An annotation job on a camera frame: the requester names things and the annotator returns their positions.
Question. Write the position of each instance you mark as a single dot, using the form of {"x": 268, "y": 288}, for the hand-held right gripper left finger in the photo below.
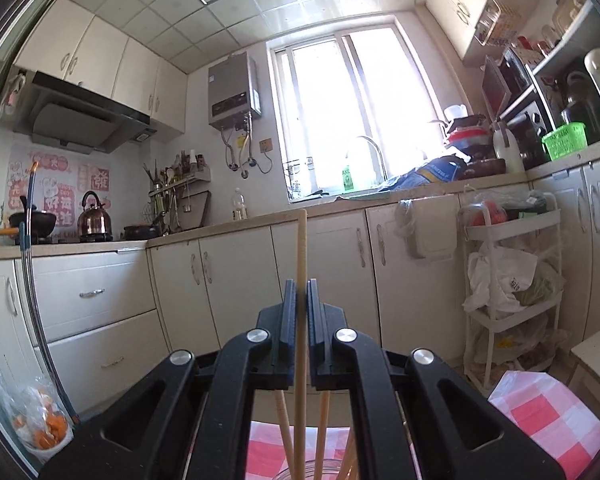
{"x": 290, "y": 340}

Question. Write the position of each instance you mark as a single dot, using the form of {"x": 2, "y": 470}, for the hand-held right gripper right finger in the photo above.
{"x": 311, "y": 340}

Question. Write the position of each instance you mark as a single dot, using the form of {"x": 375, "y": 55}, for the pale wooden chopstick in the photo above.
{"x": 322, "y": 435}
{"x": 301, "y": 250}
{"x": 284, "y": 430}
{"x": 349, "y": 460}

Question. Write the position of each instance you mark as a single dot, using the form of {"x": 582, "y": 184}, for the clear glass jar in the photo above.
{"x": 280, "y": 472}

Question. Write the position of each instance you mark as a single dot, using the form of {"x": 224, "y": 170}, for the white base cabinets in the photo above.
{"x": 230, "y": 280}

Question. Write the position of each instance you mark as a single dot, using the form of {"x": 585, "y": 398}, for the clear plastic bottle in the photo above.
{"x": 239, "y": 207}

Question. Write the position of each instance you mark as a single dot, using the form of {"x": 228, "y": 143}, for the dark cutting board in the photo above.
{"x": 197, "y": 210}

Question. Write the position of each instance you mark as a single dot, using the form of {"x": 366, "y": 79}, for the white hanging bin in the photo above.
{"x": 432, "y": 230}

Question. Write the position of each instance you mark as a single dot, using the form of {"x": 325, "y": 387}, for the green dish soap bottle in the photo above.
{"x": 348, "y": 180}

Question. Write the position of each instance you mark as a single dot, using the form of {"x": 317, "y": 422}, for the black frying pan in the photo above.
{"x": 140, "y": 232}

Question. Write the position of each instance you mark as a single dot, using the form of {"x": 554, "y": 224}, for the steel faucet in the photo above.
{"x": 384, "y": 165}

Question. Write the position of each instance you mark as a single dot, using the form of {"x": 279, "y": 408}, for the white plastic bag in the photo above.
{"x": 500, "y": 275}

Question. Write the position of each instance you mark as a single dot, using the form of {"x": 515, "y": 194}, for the blue bag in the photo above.
{"x": 430, "y": 172}

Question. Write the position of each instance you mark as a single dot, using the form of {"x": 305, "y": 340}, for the clear plastic bag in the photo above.
{"x": 520, "y": 345}

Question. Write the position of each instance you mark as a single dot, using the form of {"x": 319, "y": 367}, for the red plastic bag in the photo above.
{"x": 487, "y": 212}

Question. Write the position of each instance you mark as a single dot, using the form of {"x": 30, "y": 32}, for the white trolley rack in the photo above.
{"x": 510, "y": 232}

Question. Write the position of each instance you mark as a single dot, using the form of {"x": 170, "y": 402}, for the steel kettle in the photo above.
{"x": 95, "y": 222}

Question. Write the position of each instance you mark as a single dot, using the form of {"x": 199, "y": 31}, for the bag of green vegetables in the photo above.
{"x": 542, "y": 287}

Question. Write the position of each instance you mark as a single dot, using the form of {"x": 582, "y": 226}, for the red checked plastic tablecloth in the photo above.
{"x": 545, "y": 410}

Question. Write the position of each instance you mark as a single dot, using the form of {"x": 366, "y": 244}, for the kitchen window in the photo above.
{"x": 360, "y": 100}

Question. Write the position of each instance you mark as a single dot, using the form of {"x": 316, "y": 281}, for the stack of dishes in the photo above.
{"x": 467, "y": 137}

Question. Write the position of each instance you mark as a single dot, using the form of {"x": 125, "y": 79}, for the silver water heater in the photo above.
{"x": 232, "y": 90}

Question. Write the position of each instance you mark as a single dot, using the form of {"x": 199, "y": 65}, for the bag of oranges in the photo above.
{"x": 40, "y": 430}

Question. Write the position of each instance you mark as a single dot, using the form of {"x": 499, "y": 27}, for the white plastic jug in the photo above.
{"x": 507, "y": 152}

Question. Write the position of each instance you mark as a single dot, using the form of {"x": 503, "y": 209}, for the black pot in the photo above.
{"x": 35, "y": 222}

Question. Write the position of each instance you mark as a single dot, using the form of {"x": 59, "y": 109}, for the grey blue mop pole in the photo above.
{"x": 25, "y": 245}

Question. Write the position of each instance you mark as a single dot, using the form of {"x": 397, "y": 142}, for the white stool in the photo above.
{"x": 597, "y": 355}

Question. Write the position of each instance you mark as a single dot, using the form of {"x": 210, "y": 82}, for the black toaster oven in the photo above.
{"x": 527, "y": 140}

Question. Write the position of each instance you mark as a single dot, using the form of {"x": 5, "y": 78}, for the range hood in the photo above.
{"x": 75, "y": 115}

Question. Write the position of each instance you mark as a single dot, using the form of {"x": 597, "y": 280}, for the microwave oven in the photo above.
{"x": 505, "y": 85}

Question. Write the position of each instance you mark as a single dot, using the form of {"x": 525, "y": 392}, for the green plastic basket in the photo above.
{"x": 565, "y": 142}

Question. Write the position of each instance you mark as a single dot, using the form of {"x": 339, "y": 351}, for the black kitchen appliance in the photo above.
{"x": 580, "y": 115}

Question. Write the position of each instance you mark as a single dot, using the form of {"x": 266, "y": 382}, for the wall utensil rack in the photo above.
{"x": 195, "y": 177}

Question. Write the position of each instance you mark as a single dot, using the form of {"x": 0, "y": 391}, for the wall outlet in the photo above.
{"x": 265, "y": 145}

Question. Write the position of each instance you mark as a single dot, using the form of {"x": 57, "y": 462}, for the pink wall sticker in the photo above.
{"x": 55, "y": 185}

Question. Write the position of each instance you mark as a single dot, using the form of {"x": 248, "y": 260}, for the white wall cabinets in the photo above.
{"x": 450, "y": 5}
{"x": 105, "y": 60}

